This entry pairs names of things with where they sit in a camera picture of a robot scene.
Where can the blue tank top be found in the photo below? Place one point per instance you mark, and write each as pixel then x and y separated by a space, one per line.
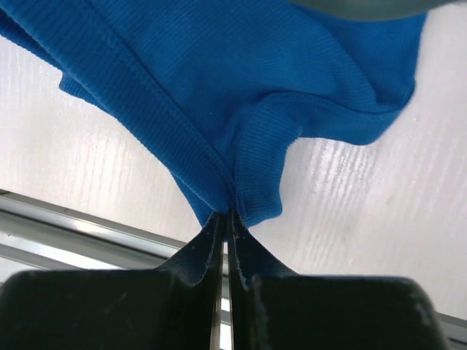
pixel 218 90

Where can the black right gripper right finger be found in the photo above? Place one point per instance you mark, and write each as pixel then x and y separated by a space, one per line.
pixel 248 263

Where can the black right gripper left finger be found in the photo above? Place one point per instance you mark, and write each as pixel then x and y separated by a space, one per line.
pixel 191 320

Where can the teal hanger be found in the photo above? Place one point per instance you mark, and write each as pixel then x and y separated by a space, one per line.
pixel 372 10

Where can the aluminium mounting rail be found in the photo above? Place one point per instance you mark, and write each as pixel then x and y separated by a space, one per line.
pixel 94 284

